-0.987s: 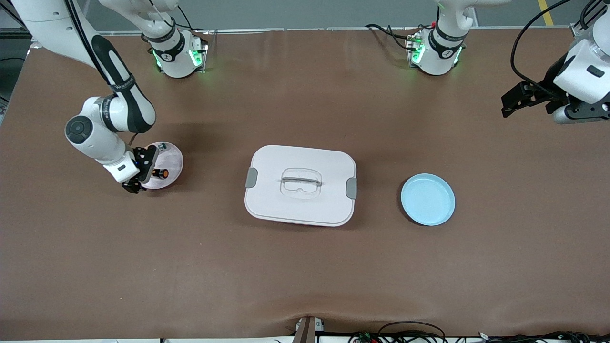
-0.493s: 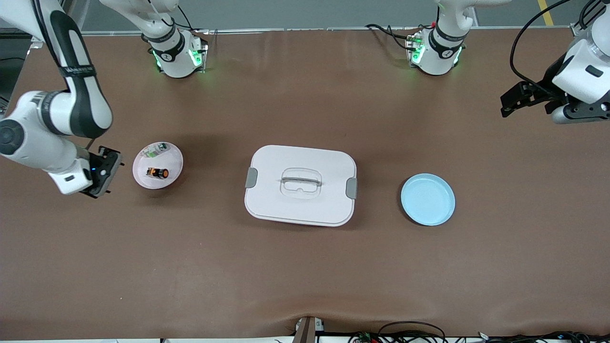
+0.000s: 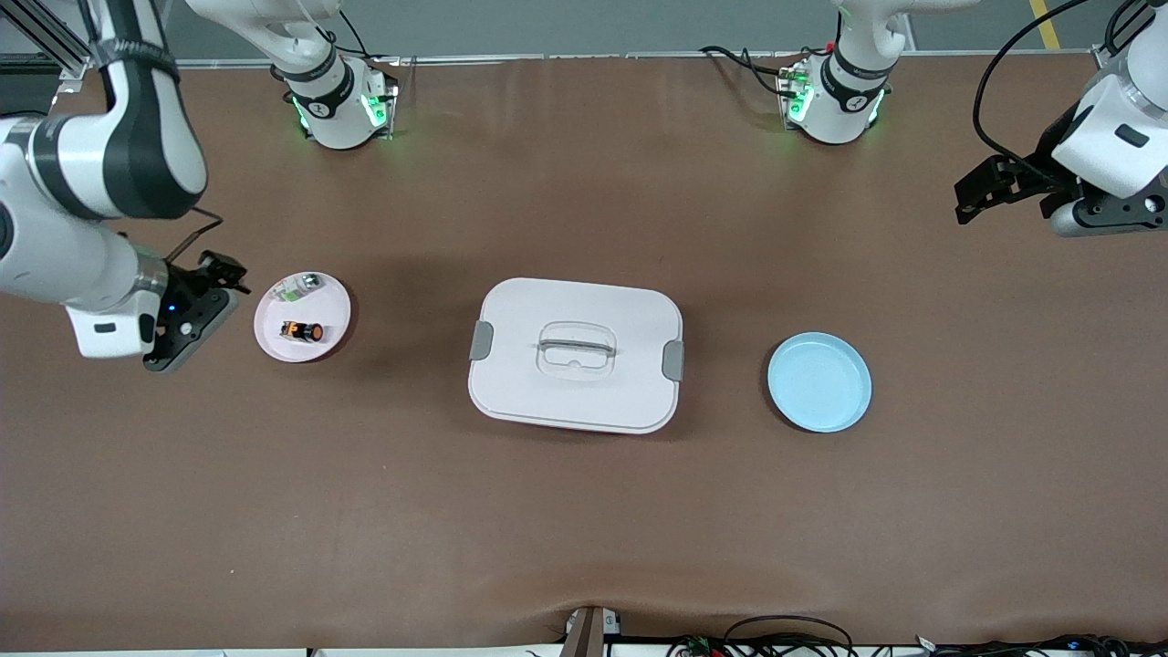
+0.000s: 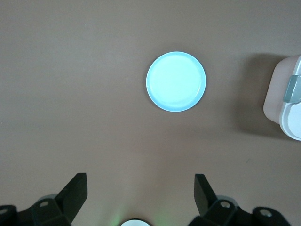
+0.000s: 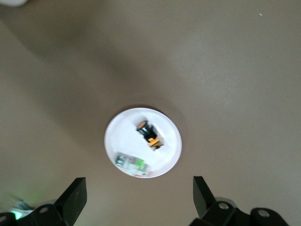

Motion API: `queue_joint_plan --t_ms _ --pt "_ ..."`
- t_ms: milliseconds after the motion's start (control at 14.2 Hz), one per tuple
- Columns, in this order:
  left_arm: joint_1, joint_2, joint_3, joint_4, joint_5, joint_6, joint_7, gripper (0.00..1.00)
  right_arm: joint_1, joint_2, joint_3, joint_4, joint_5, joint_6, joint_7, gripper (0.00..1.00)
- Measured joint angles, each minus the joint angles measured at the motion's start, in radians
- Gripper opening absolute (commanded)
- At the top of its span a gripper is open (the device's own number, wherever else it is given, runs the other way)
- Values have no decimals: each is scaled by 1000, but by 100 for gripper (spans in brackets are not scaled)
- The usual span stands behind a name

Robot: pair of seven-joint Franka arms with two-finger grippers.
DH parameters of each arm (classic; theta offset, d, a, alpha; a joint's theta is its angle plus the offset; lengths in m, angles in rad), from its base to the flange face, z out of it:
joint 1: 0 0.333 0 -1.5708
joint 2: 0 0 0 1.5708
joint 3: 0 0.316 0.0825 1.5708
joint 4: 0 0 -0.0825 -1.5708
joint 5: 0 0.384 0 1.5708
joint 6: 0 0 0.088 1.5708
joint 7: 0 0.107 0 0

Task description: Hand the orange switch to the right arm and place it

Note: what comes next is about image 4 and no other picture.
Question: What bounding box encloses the brown table mat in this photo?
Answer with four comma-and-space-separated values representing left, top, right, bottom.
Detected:
0, 0, 301, 226

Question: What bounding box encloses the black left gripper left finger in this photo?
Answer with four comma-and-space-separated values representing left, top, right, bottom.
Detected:
0, 173, 88, 226

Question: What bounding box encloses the grey box latch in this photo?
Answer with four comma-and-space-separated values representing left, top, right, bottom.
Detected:
283, 75, 301, 104

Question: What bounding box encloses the white lidded storage box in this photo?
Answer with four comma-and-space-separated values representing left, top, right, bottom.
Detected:
262, 54, 301, 141

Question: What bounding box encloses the light blue round plate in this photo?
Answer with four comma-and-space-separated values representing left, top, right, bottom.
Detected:
145, 51, 207, 112

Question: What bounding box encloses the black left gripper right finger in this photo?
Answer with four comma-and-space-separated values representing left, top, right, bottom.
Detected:
188, 174, 292, 226

